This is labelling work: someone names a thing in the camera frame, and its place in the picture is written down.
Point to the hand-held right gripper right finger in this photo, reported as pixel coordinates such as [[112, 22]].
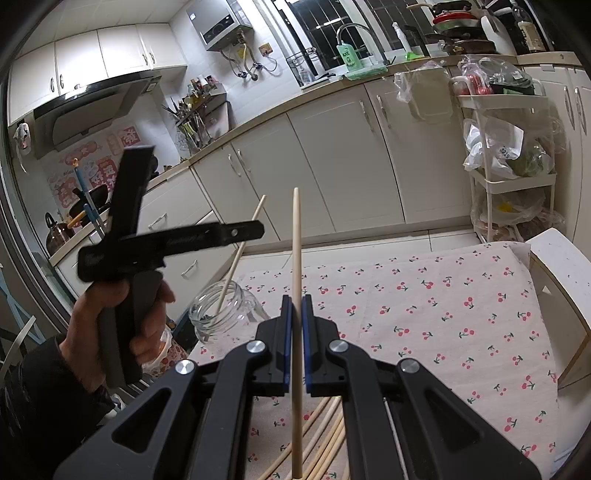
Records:
[[307, 341]]

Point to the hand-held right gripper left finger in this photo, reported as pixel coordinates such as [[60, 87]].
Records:
[[287, 337]]

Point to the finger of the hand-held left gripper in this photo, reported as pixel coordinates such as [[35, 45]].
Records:
[[134, 184], [207, 235]]

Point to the wooden chopstick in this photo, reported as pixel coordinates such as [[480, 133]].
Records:
[[297, 254], [245, 244]]

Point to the clear glass jar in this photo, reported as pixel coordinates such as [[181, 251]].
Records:
[[207, 323]]

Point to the pile of bamboo chopsticks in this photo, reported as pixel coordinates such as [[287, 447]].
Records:
[[330, 443]]

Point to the person's left forearm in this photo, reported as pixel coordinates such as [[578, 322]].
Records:
[[41, 415]]

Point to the person's left hand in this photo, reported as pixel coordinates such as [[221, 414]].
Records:
[[83, 341]]

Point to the black wok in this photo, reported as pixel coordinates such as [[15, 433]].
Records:
[[99, 198]]

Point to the copper kettle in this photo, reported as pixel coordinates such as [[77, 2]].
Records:
[[57, 235]]

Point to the range hood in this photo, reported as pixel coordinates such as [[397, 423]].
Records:
[[92, 115]]

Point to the kitchen utensil rack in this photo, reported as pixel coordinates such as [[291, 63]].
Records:
[[203, 115]]

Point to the small hanging white bag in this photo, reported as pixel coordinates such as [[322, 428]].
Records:
[[21, 136]]

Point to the cherry print tablecloth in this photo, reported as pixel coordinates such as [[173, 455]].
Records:
[[438, 323]]

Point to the white base cabinets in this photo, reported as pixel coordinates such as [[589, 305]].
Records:
[[341, 161]]

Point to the silver water heater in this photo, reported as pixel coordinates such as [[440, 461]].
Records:
[[217, 23]]

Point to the green soap bottle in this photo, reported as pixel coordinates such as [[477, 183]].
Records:
[[347, 57]]

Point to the green dish cloth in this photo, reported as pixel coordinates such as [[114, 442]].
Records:
[[367, 71]]

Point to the brown filled plastic bag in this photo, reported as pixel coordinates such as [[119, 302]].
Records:
[[517, 214]]

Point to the barred window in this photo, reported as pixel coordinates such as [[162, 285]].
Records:
[[323, 18]]

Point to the clear hanging plastic bag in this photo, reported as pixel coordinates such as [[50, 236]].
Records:
[[425, 92]]

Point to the white trolley cart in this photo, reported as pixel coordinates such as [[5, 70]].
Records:
[[512, 181]]

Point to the chrome kitchen faucet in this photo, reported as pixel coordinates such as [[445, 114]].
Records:
[[369, 28]]

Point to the white chair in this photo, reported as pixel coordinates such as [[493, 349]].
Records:
[[563, 277]]

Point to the white plastic bag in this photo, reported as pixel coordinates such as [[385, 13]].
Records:
[[494, 143]]

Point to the clear bag of groceries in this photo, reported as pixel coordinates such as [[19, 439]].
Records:
[[498, 76]]

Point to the stack of pans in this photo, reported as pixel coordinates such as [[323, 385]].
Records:
[[455, 21]]

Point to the dark glass bottle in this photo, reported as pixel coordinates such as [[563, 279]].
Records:
[[531, 32]]

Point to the pink wall stickers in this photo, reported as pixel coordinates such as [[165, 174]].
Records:
[[64, 184]]

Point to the white wall cabinets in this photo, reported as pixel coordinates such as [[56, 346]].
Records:
[[78, 60]]

